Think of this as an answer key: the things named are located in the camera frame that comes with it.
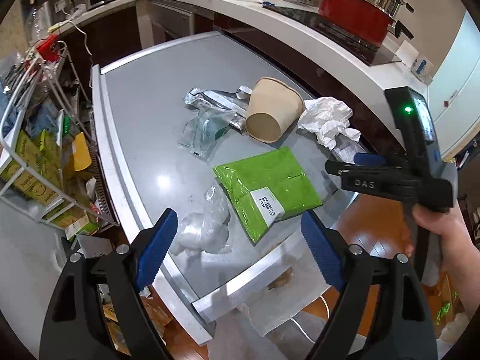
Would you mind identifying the white tissue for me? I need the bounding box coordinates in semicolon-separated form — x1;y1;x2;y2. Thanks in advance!
297;97;360;150

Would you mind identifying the clear plastic wrap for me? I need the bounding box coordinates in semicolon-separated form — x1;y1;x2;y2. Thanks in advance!
169;185;231;256

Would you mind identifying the green plastic mailer bag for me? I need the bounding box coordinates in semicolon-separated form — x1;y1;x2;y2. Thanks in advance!
213;147;322;243

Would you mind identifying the brown paper cup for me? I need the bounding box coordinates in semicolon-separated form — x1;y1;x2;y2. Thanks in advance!
245;77;305;143

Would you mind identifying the white paper shopping bag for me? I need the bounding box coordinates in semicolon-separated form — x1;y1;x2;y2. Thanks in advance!
208;232;338;359

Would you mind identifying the clear zip plastic bag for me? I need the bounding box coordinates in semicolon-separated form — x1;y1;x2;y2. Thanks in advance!
178;107;235;162

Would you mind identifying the right hand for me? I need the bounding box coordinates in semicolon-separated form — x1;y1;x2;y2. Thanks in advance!
402;204;480;320

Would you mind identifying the white receipt paper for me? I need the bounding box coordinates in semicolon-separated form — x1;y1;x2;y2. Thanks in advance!
332;134;366;164

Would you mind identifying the white cabinet door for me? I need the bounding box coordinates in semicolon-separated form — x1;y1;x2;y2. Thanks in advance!
428;12;480;159

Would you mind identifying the silver foil wrapper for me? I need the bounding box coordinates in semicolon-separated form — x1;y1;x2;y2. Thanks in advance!
184;85;252;135

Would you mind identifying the black induction cooktop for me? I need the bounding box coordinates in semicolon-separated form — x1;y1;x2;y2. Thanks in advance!
262;2;400;66

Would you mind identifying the red cooking pot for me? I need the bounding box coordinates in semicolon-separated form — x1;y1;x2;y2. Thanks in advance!
318;0;414;48

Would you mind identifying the white wire storage rack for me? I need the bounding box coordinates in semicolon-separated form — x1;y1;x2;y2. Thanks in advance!
1;35;119;238

